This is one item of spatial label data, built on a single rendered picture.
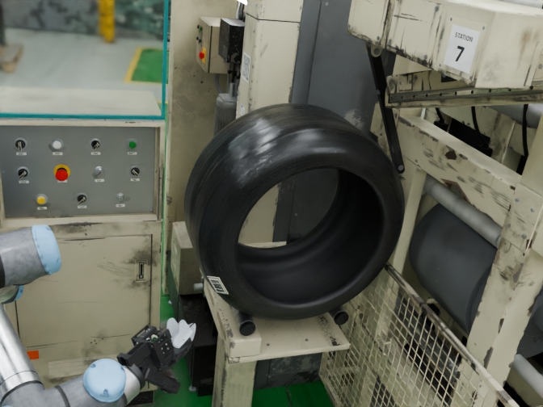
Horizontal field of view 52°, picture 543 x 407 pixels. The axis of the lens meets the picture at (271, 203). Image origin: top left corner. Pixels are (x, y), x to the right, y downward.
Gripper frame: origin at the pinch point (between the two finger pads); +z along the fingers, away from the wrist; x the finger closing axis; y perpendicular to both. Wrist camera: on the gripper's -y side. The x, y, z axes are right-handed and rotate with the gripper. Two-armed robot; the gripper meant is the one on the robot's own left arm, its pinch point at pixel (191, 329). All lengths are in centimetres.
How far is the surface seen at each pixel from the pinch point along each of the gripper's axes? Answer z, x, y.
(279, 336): 30.3, 0.6, -24.4
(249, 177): 19.7, -13.8, 30.9
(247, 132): 30.1, -8.4, 38.5
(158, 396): 41, 89, -80
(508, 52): 40, -68, 47
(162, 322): 81, 122, -74
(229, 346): 13.9, 4.5, -16.2
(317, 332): 39.2, -6.6, -28.2
